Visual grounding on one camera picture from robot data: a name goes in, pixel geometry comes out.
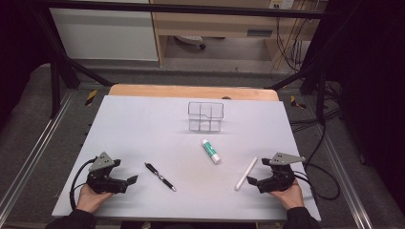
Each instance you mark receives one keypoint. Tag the office chair base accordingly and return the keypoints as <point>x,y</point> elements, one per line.
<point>191,39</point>

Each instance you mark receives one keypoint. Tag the aluminium rail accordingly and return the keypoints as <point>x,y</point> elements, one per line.
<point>38,146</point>
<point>345,178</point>

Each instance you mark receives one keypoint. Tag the wooden desk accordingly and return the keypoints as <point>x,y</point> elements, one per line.
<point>223,24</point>

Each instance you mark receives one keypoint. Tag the green and white glue stick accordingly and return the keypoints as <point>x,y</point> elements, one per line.
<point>210,151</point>

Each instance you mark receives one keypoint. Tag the clear plastic organizer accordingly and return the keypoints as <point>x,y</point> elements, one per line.
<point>205,116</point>

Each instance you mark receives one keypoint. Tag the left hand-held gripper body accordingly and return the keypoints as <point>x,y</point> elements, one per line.
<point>102,183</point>

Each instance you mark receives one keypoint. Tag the black metal frame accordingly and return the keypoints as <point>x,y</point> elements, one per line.
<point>178,8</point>

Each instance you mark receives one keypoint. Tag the yellow and black tape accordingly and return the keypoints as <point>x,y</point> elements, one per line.
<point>297,102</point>
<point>91,97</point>

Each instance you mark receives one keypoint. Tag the white board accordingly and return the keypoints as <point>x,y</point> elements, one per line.
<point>178,152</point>

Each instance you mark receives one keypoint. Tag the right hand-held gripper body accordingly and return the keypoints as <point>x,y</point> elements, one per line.
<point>280,179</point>

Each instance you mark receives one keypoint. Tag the white power strip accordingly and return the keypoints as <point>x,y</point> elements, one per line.
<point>281,4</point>

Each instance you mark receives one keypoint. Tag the person's right hand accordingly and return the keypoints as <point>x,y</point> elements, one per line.
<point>291,197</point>

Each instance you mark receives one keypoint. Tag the black pen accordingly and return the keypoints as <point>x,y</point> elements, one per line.
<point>160,176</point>

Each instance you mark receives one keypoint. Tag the white cabinet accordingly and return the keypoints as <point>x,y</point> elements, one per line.
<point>105,33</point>

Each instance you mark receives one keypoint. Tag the person's left hand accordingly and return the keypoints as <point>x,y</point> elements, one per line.
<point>90,200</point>

